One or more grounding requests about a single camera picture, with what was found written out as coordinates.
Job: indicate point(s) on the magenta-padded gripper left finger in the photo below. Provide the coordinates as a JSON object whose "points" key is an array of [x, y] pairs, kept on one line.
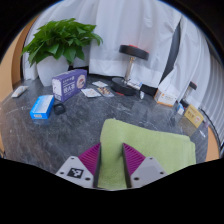
{"points": [[87, 164]]}

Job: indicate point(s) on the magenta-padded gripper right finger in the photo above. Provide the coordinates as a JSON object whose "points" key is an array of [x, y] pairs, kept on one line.
{"points": [[140, 166]]}

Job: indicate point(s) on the green towel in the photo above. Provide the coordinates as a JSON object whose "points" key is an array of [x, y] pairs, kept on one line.
{"points": [[153, 145]]}

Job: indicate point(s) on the small black round object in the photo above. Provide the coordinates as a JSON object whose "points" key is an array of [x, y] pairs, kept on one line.
{"points": [[59, 108]]}

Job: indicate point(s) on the small blue and white box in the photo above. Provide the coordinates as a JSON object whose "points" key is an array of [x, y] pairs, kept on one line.
{"points": [[180, 109]]}

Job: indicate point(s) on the white blister pack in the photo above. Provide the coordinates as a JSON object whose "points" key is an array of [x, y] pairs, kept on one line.
{"points": [[90, 93]]}

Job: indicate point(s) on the small white tube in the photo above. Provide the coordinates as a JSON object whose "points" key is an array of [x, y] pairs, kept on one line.
{"points": [[141, 95]]}

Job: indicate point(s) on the blue cardboard box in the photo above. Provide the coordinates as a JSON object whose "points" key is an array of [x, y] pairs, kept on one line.
{"points": [[41, 107]]}

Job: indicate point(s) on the white and orange box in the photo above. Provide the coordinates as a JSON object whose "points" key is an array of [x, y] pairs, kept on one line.
{"points": [[165, 98]]}

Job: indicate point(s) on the yellow cardboard box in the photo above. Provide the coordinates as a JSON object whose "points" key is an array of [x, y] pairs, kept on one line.
{"points": [[194, 116]]}

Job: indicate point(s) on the colourful blister pack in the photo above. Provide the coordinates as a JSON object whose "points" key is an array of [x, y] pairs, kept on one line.
{"points": [[105, 91]]}

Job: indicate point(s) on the white sachet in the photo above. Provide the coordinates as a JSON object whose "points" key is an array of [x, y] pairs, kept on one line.
{"points": [[100, 84]]}

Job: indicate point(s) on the purple cardboard box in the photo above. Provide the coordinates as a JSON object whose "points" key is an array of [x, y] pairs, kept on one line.
{"points": [[68, 85]]}

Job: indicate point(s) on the white booklet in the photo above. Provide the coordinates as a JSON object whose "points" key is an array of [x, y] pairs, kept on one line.
{"points": [[134, 84]]}

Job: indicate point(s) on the black bar stool red seat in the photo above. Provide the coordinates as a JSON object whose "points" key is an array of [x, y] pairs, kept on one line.
{"points": [[192, 86], [133, 52]]}

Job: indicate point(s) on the white flat packet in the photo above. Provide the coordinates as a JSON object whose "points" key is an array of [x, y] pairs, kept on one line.
{"points": [[19, 91]]}

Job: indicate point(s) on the white curtain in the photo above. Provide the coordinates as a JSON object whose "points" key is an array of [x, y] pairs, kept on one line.
{"points": [[196, 63], [126, 23]]}

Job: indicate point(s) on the green plant in white pot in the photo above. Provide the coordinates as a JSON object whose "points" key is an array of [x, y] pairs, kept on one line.
{"points": [[58, 43]]}

